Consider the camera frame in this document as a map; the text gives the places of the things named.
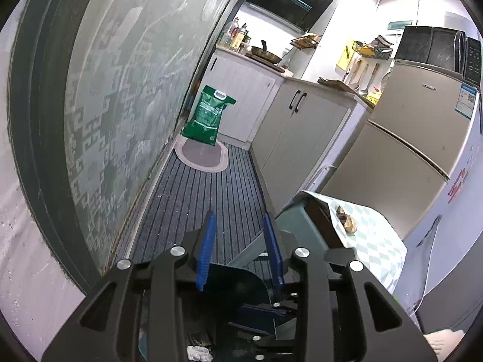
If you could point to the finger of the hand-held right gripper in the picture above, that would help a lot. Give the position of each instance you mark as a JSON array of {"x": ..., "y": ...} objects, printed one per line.
[
  {"x": 260, "y": 311},
  {"x": 279, "y": 347}
]

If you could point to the dark waste bin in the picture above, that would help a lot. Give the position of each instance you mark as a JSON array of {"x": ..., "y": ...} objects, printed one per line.
[{"x": 234, "y": 282}]

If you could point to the tan fruit peel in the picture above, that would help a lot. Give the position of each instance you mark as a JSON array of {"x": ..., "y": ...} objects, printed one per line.
[{"x": 350, "y": 225}]

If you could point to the beige refrigerator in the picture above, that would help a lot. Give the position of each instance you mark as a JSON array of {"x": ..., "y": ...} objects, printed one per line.
[{"x": 411, "y": 113}]

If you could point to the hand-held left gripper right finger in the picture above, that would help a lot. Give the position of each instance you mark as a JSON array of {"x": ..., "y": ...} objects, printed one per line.
[{"x": 273, "y": 256}]

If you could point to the green rice bag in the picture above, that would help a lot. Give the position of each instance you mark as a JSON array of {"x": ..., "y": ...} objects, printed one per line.
[{"x": 207, "y": 118}]

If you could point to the frying pan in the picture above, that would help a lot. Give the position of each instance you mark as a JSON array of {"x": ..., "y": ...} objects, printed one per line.
[{"x": 266, "y": 55}]

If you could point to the patterned glass sliding door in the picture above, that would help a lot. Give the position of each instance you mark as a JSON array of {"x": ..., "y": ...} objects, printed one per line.
[{"x": 132, "y": 101}]

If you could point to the white plastic bag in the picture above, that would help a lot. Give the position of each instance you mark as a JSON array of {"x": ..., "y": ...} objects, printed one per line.
[{"x": 198, "y": 352}]

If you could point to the wooden cutting board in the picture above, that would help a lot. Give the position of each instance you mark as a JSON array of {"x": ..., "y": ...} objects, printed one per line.
[{"x": 336, "y": 83}]

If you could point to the teal stool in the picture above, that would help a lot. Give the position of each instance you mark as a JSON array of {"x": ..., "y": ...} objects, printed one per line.
[{"x": 298, "y": 226}]

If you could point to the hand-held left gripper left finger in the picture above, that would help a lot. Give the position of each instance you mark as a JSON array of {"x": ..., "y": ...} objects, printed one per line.
[{"x": 205, "y": 256}]

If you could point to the black microwave oven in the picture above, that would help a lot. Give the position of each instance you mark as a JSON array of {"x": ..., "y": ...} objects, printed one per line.
[{"x": 430, "y": 49}]

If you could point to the green white checkered tablecloth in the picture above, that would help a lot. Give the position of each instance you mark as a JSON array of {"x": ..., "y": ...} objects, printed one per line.
[{"x": 369, "y": 249}]

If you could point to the white kitchen base cabinet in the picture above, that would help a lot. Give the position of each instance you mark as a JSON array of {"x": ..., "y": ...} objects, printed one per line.
[{"x": 241, "y": 94}]

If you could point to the oval floor mat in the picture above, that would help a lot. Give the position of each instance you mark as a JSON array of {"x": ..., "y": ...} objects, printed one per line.
[{"x": 202, "y": 156}]

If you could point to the yellow wall sign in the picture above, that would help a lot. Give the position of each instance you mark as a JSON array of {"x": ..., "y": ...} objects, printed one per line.
[{"x": 345, "y": 56}]

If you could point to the cluster of condiment bottles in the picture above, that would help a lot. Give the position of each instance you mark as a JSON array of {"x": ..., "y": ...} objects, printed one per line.
[{"x": 236, "y": 37}]

